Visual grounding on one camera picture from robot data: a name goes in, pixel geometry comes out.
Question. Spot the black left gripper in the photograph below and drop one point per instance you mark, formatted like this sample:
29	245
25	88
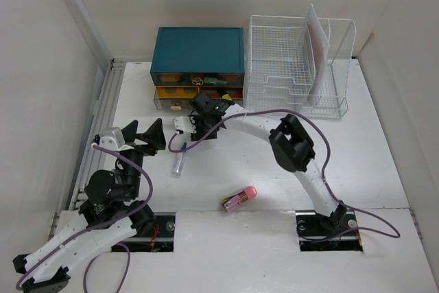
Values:
153	136

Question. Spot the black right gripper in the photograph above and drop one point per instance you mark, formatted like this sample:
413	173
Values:
195	136

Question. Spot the yellow highlighter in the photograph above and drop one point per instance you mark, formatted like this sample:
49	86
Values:
227	97

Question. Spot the green capsule stapler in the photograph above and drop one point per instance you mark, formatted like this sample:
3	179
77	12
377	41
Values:
214	82

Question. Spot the small drawer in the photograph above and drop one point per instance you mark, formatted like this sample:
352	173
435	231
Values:
174	97
235	93

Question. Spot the transparent drawer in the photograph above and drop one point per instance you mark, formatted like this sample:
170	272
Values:
197	79

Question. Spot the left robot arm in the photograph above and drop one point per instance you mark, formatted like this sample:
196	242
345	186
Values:
110	214

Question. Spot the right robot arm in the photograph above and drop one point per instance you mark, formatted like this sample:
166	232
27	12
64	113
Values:
291	144

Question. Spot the small clear spray bottle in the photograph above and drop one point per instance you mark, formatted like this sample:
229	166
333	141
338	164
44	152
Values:
179	160

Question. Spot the teal drawer cabinet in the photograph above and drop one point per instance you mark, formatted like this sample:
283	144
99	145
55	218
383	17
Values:
199	50

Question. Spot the pink capped clip tube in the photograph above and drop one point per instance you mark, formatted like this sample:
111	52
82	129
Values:
233	202

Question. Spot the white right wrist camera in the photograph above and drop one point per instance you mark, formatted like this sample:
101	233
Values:
184	124

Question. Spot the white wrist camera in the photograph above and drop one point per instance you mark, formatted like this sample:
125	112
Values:
110	138
184	124

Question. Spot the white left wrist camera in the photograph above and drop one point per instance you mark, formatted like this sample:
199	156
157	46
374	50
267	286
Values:
110	138

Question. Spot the aluminium rail on left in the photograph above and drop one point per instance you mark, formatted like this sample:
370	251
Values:
103	115

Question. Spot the white wire stacking tray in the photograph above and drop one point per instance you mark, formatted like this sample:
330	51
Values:
280	69

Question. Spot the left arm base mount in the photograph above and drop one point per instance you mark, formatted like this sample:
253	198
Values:
159	239

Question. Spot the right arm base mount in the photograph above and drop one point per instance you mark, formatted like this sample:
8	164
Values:
313	237

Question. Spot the white wire file holder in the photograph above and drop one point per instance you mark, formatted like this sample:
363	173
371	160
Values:
331	101

